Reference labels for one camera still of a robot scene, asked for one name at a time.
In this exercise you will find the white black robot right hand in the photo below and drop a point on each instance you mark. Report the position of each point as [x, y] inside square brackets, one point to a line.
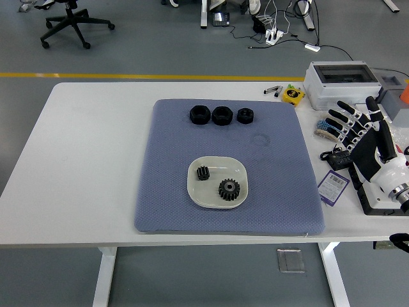
[367, 156]

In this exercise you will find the large black gear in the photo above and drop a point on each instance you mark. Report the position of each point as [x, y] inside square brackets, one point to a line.
[228, 190]

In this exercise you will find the small black gear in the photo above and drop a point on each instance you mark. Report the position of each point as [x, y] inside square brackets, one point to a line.
[202, 174]

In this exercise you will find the red green push-button box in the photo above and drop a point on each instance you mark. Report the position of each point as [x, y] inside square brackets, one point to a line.
[374, 204]

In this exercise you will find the small black hex nut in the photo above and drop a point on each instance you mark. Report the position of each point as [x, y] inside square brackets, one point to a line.
[245, 115]

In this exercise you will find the large black hex nut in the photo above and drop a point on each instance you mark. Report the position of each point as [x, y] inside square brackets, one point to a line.
[199, 114]
[223, 115]

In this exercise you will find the small black display device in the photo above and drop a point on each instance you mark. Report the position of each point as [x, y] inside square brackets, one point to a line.
[338, 159]

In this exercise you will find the purple labelled packet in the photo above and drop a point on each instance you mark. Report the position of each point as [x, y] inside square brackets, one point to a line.
[333, 187]

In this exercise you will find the clear bag of blue resistors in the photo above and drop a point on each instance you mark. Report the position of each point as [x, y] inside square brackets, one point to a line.
[321, 131]

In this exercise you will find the grey stepped fixture block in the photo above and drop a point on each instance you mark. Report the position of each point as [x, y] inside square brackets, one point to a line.
[391, 96]

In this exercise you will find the orange block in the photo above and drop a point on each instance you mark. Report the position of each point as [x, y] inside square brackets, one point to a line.
[405, 94]

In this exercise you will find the green circuit board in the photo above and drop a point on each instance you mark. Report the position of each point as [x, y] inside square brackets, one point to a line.
[381, 245]

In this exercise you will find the yellow tape measure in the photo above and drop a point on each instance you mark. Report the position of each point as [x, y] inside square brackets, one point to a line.
[292, 97]

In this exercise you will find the small green item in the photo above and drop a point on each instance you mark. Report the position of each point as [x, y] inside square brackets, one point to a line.
[290, 86]

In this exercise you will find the small black silver tool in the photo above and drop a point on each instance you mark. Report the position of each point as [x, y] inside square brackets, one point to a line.
[270, 90]
[278, 91]

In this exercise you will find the white power adapter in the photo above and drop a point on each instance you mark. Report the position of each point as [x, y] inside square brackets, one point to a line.
[312, 47]

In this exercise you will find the white table leg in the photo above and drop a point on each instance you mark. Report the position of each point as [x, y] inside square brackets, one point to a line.
[103, 278]
[334, 275]

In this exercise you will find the clear floor plate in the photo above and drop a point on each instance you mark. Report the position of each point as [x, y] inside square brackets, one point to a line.
[290, 260]

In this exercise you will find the white background desk leg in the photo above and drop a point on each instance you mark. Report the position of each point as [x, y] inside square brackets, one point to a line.
[392, 5]
[204, 14]
[308, 19]

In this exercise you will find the white power strip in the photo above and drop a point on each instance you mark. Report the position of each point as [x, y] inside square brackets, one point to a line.
[274, 36]

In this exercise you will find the white square plate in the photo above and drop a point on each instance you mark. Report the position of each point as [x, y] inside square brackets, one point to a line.
[204, 192]

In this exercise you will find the black power adapter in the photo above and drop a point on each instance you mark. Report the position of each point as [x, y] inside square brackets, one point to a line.
[258, 25]

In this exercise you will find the black desk phone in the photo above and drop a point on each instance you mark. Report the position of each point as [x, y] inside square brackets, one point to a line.
[221, 19]

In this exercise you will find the blue-grey textured mat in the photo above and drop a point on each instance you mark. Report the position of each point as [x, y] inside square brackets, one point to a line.
[166, 179]

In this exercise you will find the black office chair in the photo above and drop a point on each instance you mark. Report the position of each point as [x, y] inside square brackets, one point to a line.
[72, 19]

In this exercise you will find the grey electrical enclosure box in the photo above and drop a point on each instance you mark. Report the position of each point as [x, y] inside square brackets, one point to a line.
[342, 91]

